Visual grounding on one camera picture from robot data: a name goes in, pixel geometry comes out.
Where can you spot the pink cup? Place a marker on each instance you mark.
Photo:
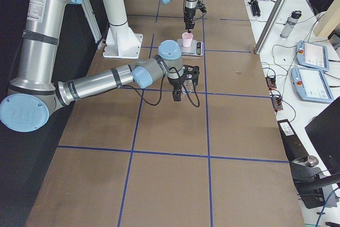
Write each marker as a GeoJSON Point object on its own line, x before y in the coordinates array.
{"type": "Point", "coordinates": [187, 38]}

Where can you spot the clear glass sauce bottle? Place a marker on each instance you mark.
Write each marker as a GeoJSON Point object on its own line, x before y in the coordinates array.
{"type": "Point", "coordinates": [187, 85]}

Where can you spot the silver kitchen scale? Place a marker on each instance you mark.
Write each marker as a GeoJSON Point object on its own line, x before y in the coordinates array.
{"type": "Point", "coordinates": [196, 49]}

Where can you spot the black folded tripod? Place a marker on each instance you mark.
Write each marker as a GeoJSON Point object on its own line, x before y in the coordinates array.
{"type": "Point", "coordinates": [255, 9]}

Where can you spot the brown paper table cover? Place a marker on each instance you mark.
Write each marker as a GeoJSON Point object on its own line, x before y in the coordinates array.
{"type": "Point", "coordinates": [130, 160]}

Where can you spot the orange black circuit board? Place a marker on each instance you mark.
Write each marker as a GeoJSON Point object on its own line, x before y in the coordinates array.
{"type": "Point", "coordinates": [271, 82]}

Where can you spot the clear water bottle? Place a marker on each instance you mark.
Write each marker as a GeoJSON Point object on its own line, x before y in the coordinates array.
{"type": "Point", "coordinates": [290, 23]}

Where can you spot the upper teach pendant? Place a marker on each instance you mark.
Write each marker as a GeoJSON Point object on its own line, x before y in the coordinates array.
{"type": "Point", "coordinates": [312, 55]}

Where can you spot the teach pendant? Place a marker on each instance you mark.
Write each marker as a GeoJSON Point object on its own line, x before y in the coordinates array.
{"type": "Point", "coordinates": [311, 85]}
{"type": "Point", "coordinates": [312, 55]}

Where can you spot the black box with label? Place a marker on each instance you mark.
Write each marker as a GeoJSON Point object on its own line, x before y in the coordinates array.
{"type": "Point", "coordinates": [293, 146]}

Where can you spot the lower teach pendant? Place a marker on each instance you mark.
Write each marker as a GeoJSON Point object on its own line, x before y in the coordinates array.
{"type": "Point", "coordinates": [311, 85]}

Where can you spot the black computer monitor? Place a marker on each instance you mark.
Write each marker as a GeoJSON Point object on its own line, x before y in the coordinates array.
{"type": "Point", "coordinates": [323, 132]}

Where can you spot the black monitor stand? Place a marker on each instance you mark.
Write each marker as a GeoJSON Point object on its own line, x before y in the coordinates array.
{"type": "Point", "coordinates": [312, 185]}

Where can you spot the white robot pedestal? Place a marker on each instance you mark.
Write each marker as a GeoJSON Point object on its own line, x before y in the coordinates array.
{"type": "Point", "coordinates": [121, 41]}

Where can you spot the aluminium frame post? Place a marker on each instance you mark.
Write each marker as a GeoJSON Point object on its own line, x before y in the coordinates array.
{"type": "Point", "coordinates": [278, 6]}

